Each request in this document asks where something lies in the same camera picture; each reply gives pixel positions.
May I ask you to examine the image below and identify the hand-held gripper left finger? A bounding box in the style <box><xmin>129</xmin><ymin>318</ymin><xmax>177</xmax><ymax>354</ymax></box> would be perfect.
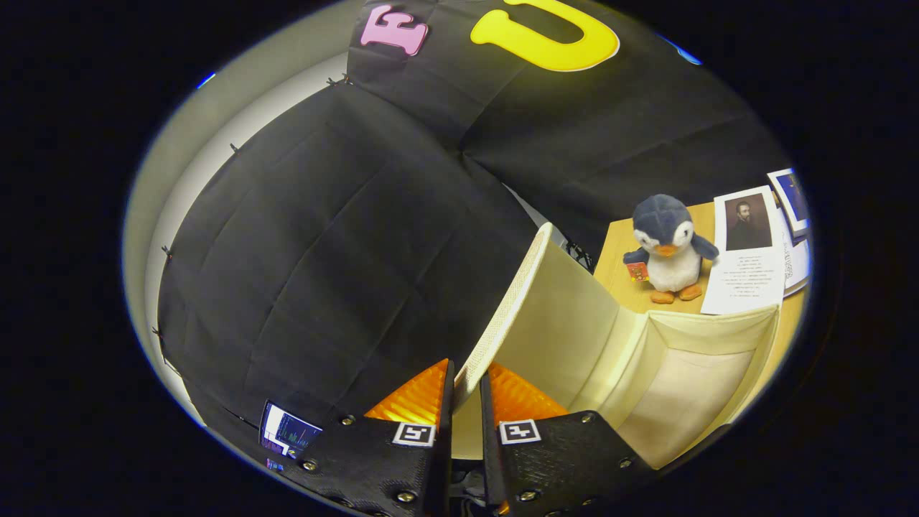
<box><xmin>276</xmin><ymin>358</ymin><xmax>455</xmax><ymax>517</ymax></box>

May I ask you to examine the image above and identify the plain white book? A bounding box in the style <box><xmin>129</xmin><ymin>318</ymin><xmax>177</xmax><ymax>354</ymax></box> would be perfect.
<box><xmin>779</xmin><ymin>228</ymin><xmax>813</xmax><ymax>297</ymax></box>

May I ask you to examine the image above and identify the book with night photo cover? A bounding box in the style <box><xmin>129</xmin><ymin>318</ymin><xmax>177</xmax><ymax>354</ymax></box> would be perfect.
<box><xmin>767</xmin><ymin>167</ymin><xmax>812</xmax><ymax>238</ymax></box>

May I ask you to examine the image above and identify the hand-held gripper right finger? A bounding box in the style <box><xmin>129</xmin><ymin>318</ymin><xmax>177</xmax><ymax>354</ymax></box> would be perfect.
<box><xmin>480</xmin><ymin>363</ymin><xmax>658</xmax><ymax>517</ymax></box>

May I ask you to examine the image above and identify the grey penguin plush toy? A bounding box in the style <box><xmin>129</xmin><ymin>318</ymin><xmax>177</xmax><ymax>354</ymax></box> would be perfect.
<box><xmin>622</xmin><ymin>194</ymin><xmax>720</xmax><ymax>304</ymax></box>

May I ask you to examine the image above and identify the beige fabric storage box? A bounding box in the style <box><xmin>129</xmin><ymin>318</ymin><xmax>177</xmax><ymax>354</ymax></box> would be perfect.
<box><xmin>451</xmin><ymin>223</ymin><xmax>781</xmax><ymax>471</ymax></box>

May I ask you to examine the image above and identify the lit computer screen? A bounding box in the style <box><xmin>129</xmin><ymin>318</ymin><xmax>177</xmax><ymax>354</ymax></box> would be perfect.
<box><xmin>258</xmin><ymin>401</ymin><xmax>324</xmax><ymax>460</ymax></box>

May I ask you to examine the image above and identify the white book with portrait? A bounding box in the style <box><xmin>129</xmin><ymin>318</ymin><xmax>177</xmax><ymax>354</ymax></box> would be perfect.
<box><xmin>700</xmin><ymin>185</ymin><xmax>787</xmax><ymax>317</ymax></box>

